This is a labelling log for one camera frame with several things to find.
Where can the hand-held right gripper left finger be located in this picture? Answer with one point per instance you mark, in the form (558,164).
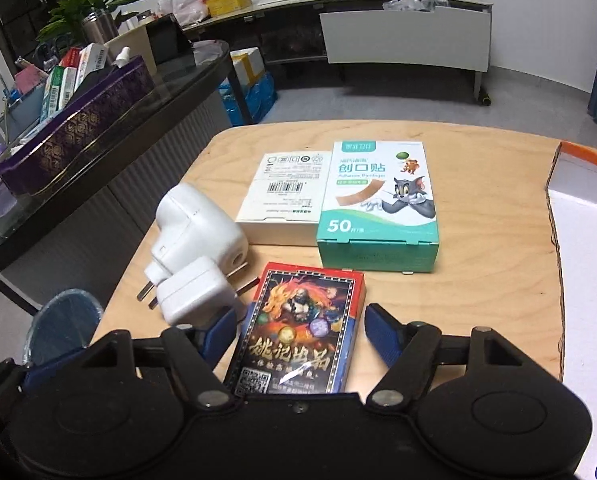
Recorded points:
(221,335)

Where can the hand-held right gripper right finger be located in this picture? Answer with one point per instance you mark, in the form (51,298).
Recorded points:
(383,335)

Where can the playing card box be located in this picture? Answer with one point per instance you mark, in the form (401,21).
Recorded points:
(298,330)

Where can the green bandage box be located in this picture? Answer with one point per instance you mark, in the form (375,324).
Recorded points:
(378,205)

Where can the white power adapter box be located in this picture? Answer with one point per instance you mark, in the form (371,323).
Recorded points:
(283,195)

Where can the orange-edged white cardboard box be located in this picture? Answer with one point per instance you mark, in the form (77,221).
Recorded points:
(588,240)

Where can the white USB charger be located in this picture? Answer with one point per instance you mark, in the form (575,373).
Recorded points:
(193,292)

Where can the white plug-in heater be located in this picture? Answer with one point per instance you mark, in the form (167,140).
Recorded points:
(193,230)

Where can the blue trash bin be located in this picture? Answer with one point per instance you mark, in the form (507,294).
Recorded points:
(63,325)

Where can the purple patterned box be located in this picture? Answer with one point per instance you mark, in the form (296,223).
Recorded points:
(78,135)

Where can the white and yellow carton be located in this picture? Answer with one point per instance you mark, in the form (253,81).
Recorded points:
(248,65)

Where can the small white spray bottle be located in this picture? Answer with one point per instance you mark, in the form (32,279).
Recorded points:
(122,57)

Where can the pile of small product boxes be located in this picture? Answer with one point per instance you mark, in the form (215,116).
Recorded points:
(63,85)

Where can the long low cabinet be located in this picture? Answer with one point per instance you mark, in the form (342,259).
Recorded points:
(288,35)

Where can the pink box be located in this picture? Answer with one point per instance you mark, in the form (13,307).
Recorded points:
(31,80)

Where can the steel tumbler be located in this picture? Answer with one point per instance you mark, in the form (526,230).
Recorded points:
(98,27)

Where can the clear plastic bag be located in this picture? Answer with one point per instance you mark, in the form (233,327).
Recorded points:
(408,4)

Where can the white plastic bag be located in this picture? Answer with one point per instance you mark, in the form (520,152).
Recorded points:
(183,5)

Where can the yellow box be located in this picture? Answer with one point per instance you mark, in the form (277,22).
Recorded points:
(228,2)

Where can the large leafy potted plant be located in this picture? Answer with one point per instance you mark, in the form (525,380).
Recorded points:
(88,5)

